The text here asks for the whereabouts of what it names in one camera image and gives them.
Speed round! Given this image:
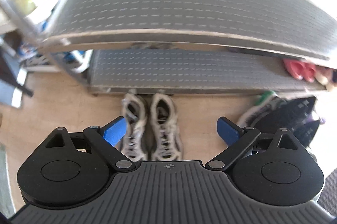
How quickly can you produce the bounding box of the black white sneaker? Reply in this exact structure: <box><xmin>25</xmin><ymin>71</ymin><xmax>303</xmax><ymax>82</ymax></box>
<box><xmin>119</xmin><ymin>93</ymin><xmax>148</xmax><ymax>162</ymax></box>
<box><xmin>150</xmin><ymin>94</ymin><xmax>183</xmax><ymax>161</ymax></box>

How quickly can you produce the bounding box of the black teal running sneaker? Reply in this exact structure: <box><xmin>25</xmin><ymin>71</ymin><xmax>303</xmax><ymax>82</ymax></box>
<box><xmin>237</xmin><ymin>91</ymin><xmax>324</xmax><ymax>148</ymax></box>

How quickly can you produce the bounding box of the pink slide slipper left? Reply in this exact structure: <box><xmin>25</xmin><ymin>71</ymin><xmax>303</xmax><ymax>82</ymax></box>
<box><xmin>283</xmin><ymin>59</ymin><xmax>305</xmax><ymax>80</ymax></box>

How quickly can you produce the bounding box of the pink slide slipper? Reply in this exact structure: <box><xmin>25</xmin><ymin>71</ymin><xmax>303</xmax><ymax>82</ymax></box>
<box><xmin>283</xmin><ymin>59</ymin><xmax>305</xmax><ymax>80</ymax></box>
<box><xmin>303</xmin><ymin>63</ymin><xmax>316</xmax><ymax>83</ymax></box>

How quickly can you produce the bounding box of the pink slide slipper right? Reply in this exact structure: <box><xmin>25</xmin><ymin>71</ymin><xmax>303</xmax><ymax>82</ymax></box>
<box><xmin>303</xmin><ymin>63</ymin><xmax>316</xmax><ymax>83</ymax></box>

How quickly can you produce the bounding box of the pink fluffy slipper left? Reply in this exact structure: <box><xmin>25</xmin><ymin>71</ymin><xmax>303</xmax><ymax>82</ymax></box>
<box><xmin>315</xmin><ymin>66</ymin><xmax>333</xmax><ymax>86</ymax></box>

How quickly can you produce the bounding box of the pink fluffy slipper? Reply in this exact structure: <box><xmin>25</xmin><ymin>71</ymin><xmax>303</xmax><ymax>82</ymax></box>
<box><xmin>326</xmin><ymin>70</ymin><xmax>337</xmax><ymax>92</ymax></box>
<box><xmin>315</xmin><ymin>66</ymin><xmax>333</xmax><ymax>86</ymax></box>

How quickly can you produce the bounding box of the pink fluffy slipper right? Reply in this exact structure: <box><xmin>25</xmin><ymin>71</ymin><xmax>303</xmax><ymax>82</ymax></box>
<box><xmin>326</xmin><ymin>70</ymin><xmax>337</xmax><ymax>92</ymax></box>

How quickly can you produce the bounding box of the metal perforated shoe rack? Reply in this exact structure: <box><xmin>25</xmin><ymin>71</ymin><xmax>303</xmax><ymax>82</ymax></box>
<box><xmin>1</xmin><ymin>0</ymin><xmax>336</xmax><ymax>94</ymax></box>

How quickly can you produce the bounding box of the houndstooth trouser leg right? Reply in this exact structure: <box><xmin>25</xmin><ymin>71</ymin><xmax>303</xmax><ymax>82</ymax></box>
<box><xmin>318</xmin><ymin>169</ymin><xmax>337</xmax><ymax>217</ymax></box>

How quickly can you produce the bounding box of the houndstooth trouser leg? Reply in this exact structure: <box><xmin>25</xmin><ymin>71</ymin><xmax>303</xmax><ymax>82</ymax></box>
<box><xmin>318</xmin><ymin>169</ymin><xmax>337</xmax><ymax>217</ymax></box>
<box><xmin>0</xmin><ymin>144</ymin><xmax>15</xmax><ymax>218</ymax></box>

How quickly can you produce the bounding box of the houndstooth trouser leg left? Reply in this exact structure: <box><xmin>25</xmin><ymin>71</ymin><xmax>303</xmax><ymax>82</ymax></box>
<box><xmin>0</xmin><ymin>144</ymin><xmax>15</xmax><ymax>218</ymax></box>

